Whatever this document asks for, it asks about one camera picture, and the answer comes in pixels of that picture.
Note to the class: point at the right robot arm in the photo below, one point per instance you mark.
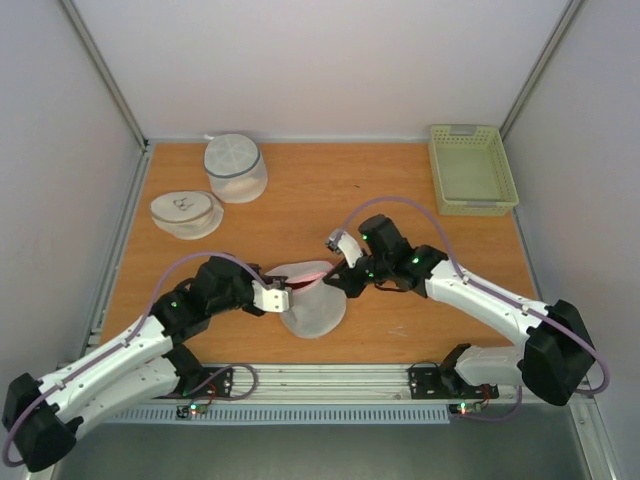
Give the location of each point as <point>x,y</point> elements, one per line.
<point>550,350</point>

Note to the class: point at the pink-zip mesh laundry bag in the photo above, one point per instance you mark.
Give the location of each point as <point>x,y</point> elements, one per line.
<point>316,308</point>

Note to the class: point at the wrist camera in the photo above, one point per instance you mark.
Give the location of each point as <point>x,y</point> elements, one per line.
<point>273,297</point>
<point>340,242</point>

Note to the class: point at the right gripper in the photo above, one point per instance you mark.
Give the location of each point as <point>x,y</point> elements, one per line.
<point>351,280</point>

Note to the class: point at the green plastic basket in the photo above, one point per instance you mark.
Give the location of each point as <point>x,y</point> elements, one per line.
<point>470,171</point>

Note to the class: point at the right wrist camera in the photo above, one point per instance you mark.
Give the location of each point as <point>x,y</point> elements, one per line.
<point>340,242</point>

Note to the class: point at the aluminium front rail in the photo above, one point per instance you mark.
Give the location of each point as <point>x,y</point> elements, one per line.
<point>266,382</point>

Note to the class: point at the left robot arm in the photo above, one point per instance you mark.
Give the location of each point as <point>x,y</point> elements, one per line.
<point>45,417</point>

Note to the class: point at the grey slotted cable duct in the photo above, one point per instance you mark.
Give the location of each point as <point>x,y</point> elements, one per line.
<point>276,415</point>

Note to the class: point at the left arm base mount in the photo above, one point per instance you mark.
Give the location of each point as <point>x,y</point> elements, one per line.
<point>204,383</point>

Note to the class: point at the beige-zip mesh laundry bag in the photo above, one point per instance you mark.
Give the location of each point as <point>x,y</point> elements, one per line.
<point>187,215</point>

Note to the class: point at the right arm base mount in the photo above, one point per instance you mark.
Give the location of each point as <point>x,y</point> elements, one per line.
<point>430,381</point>

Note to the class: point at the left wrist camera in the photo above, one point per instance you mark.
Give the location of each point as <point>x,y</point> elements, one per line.
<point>273,297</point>

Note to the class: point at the grey-zip mesh laundry bag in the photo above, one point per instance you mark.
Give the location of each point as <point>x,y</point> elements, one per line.
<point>236,168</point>

